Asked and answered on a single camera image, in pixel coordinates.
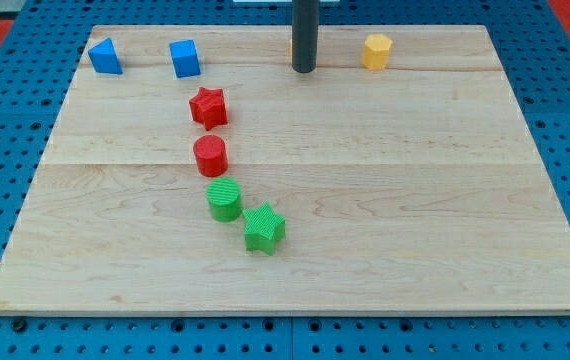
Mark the green star block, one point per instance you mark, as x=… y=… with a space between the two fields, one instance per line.
x=264 y=228

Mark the light wooden board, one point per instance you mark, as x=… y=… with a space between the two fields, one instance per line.
x=413 y=191

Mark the red star block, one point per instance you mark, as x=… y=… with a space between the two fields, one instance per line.
x=208 y=108

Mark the green cylinder block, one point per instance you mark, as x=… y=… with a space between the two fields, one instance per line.
x=224 y=199

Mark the red cylinder block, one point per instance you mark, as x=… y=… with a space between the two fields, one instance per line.
x=211 y=155

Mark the yellow hexagonal block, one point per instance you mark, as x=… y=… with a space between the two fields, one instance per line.
x=376 y=51

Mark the blue cube block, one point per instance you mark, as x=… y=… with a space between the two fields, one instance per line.
x=185 y=58

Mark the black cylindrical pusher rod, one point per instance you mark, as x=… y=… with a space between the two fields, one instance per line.
x=305 y=22

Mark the blue triangular prism block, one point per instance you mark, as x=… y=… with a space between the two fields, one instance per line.
x=104 y=58

